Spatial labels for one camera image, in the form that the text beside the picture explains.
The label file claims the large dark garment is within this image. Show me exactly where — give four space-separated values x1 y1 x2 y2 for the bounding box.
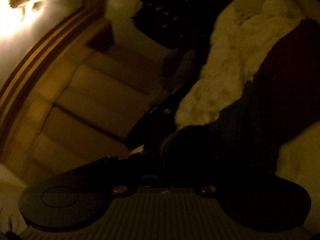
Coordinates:
128 19 319 186

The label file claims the wooden wardrobe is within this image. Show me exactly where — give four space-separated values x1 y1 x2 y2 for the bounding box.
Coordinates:
1 21 159 183

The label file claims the white patterned duvet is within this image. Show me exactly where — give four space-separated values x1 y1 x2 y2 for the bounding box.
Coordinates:
130 0 320 233

